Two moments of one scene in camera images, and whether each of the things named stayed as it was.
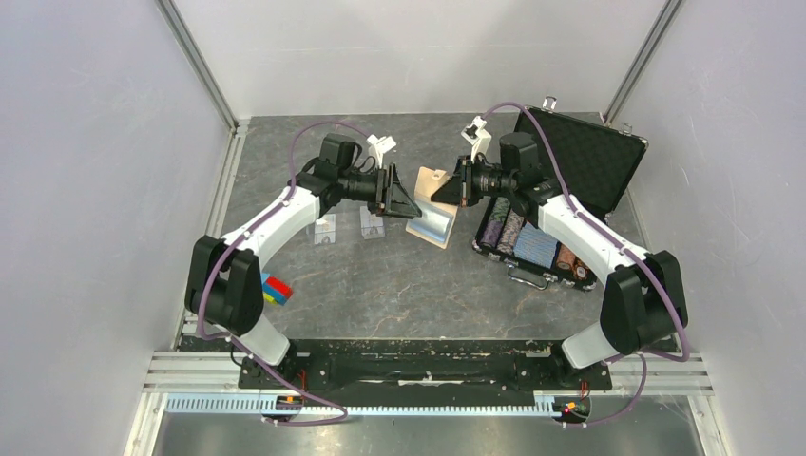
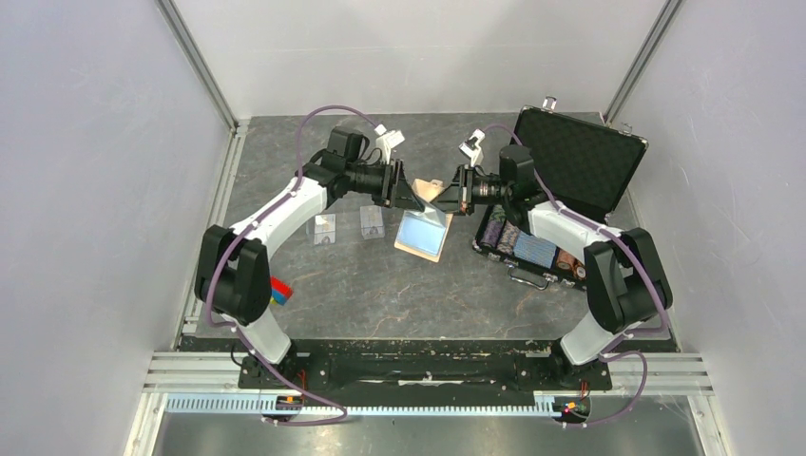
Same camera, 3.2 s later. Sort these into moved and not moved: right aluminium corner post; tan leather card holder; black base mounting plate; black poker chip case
Moved: tan leather card holder
Not moved: right aluminium corner post; black poker chip case; black base mounting plate
